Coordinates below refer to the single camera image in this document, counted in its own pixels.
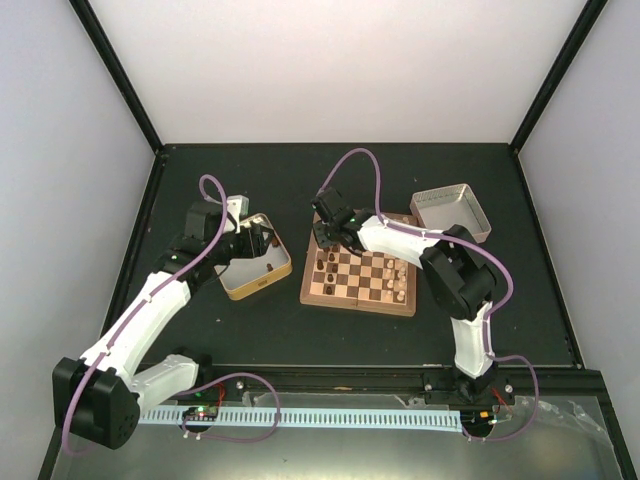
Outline white slotted cable duct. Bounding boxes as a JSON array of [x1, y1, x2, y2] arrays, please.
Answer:
[[139, 405, 462, 433]]

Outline pink metal tin tray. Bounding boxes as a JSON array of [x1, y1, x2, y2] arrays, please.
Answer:
[[409, 183, 492, 243]]

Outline wooden folding chess board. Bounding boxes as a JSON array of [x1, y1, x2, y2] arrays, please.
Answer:
[[299, 236, 417, 317]]

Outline dark pieces in tin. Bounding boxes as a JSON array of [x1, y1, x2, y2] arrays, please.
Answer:
[[265, 235, 280, 272]]

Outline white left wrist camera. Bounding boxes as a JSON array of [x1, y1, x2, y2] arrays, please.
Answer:
[[225, 195, 249, 232]]

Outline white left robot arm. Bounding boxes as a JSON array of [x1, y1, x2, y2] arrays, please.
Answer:
[[52, 195, 273, 449]]

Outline black frame post left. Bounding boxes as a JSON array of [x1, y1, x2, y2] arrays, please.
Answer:
[[69, 0, 163, 154]]

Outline black frame post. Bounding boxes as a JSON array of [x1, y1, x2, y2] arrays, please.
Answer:
[[69, 0, 163, 154], [510, 0, 608, 154]]

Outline left controller board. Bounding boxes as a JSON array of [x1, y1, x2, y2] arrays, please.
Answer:
[[182, 406, 219, 422]]

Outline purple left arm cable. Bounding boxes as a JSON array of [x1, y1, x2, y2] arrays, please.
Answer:
[[62, 174, 281, 456]]

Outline yellow bear tin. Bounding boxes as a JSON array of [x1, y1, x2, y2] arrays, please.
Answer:
[[215, 213, 292, 301]]

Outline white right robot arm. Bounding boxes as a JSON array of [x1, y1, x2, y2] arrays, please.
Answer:
[[311, 187, 497, 403]]

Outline black frame post right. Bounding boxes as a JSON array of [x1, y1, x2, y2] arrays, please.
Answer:
[[510, 0, 608, 154]]

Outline right controller board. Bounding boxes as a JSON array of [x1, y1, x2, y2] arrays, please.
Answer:
[[460, 406, 515, 428]]

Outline controller board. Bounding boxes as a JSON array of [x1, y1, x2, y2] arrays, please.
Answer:
[[182, 406, 219, 422], [460, 406, 515, 428]]

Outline black mounting rail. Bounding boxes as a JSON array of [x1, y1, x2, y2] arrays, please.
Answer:
[[199, 362, 501, 401]]

